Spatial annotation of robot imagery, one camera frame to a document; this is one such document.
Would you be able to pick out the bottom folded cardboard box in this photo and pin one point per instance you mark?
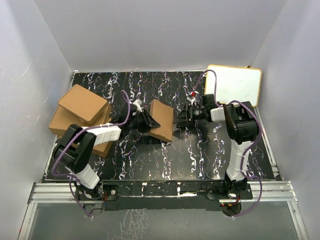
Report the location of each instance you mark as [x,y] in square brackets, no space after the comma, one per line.
[102,147]

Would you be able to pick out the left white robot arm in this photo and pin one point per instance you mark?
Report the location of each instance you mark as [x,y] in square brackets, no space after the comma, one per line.
[87,181]

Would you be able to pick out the middle folded cardboard box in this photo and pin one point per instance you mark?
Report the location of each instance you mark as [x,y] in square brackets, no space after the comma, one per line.
[62,119]

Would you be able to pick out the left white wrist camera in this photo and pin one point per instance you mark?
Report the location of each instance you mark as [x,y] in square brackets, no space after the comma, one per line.
[138,103]

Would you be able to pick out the white board yellow frame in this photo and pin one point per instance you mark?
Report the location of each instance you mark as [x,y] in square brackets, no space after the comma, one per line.
[229,83]

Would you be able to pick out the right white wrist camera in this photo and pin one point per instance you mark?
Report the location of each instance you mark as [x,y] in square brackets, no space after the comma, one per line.
[191,100]

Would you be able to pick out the aluminium frame rail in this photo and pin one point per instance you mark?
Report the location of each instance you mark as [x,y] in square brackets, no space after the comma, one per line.
[272,191]

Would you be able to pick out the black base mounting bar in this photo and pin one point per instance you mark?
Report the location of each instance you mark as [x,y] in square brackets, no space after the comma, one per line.
[211,195]

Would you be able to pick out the brown cardboard box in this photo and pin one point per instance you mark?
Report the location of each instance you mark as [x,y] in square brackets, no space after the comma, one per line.
[164,115]

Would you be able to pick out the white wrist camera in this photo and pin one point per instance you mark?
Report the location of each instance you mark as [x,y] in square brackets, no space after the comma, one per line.
[191,100]
[138,103]

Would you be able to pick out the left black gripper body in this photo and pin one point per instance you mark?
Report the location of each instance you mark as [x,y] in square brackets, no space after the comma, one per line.
[139,122]

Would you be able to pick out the top small folded cardboard box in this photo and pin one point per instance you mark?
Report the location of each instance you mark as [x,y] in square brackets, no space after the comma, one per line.
[85,104]

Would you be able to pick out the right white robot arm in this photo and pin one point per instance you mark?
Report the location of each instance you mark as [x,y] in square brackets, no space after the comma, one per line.
[243,129]

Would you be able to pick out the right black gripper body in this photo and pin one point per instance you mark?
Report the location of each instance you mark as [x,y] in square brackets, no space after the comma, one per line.
[199,113]

